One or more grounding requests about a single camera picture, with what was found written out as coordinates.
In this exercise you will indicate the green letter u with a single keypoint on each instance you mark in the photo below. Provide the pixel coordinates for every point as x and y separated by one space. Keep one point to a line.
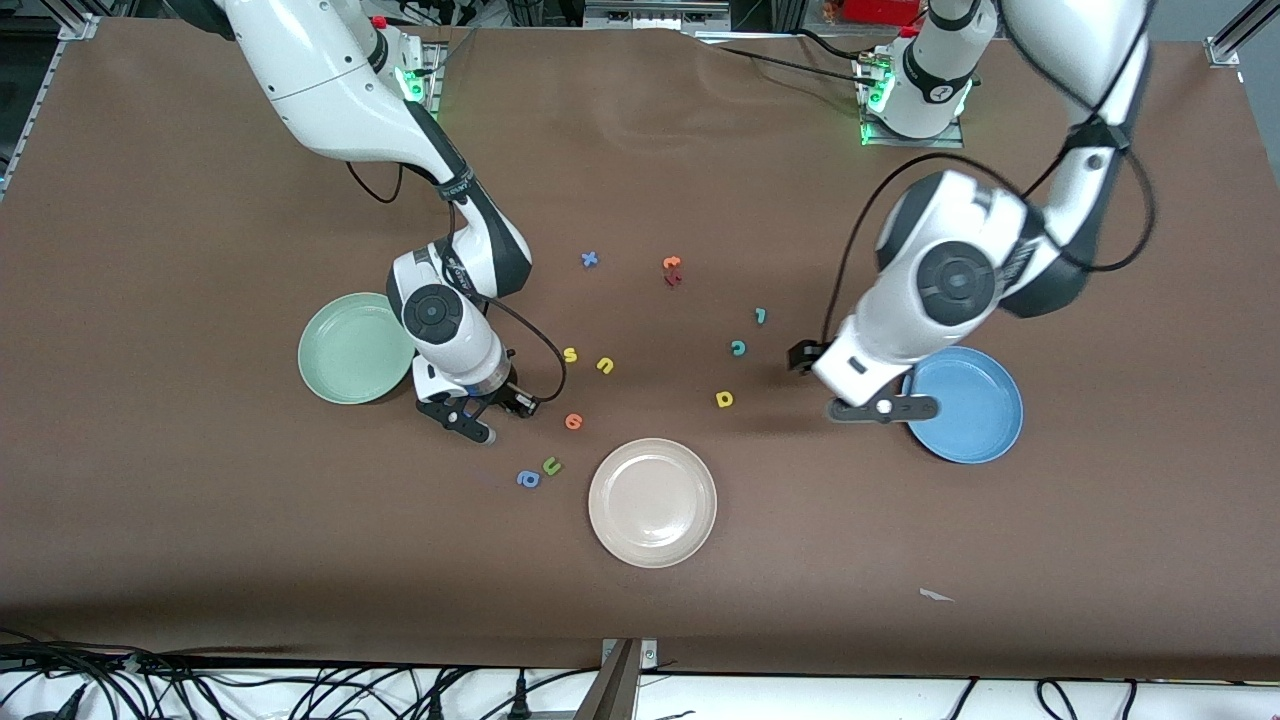
551 467

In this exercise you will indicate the grey metal bracket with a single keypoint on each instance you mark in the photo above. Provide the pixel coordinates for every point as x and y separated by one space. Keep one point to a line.
620 680

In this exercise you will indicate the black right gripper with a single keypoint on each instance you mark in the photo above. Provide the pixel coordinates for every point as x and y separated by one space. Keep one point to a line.
508 396

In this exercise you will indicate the green plate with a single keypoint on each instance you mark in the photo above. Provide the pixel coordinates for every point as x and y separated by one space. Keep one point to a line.
350 350

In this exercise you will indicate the beige plate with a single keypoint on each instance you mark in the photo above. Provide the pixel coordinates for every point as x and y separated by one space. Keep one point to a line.
652 503

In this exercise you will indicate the white paper scrap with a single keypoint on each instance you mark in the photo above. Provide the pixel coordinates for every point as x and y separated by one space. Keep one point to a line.
934 595

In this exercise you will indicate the brown table cover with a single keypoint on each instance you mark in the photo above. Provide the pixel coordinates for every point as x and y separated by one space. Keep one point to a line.
640 620

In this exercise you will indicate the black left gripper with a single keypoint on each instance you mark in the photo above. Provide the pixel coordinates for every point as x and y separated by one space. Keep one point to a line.
803 357

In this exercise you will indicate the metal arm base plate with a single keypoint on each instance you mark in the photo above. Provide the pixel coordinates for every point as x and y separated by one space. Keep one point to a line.
910 143
436 60

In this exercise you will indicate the blue letter a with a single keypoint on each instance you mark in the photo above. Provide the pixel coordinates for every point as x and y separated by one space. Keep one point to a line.
528 480

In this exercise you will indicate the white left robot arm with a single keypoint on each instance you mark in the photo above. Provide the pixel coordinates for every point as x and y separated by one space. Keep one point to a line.
950 280

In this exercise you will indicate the red box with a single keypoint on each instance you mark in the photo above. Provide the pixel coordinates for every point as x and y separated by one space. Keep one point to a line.
880 10

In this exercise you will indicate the silver metal device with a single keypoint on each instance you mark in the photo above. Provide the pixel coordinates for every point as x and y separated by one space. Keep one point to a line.
655 12

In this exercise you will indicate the blue plate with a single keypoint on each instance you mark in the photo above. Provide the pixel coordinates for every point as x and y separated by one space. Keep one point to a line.
970 415

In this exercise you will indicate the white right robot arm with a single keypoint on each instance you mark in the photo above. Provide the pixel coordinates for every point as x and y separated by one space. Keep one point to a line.
320 70

